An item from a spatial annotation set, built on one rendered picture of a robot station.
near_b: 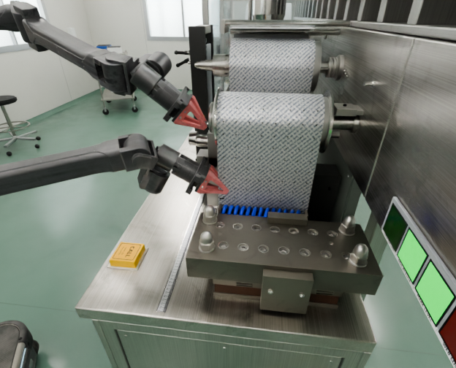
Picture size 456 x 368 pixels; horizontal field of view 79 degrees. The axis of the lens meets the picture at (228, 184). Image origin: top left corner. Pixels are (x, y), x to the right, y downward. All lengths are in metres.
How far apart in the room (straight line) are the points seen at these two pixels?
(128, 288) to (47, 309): 1.33
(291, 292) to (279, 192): 0.24
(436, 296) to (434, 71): 0.29
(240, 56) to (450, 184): 0.62
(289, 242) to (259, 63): 0.49
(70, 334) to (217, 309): 1.30
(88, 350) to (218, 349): 1.13
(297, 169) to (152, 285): 0.45
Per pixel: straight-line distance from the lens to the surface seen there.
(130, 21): 6.74
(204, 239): 0.59
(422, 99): 0.49
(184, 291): 0.72
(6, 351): 1.67
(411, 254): 0.47
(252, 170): 0.68
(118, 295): 0.75
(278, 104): 0.65
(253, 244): 0.63
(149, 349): 0.83
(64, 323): 1.95
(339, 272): 0.62
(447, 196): 0.42
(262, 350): 0.74
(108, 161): 0.66
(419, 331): 2.00
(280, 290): 0.62
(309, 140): 0.66
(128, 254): 0.80
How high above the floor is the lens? 1.47
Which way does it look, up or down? 32 degrees down
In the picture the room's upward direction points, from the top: straight up
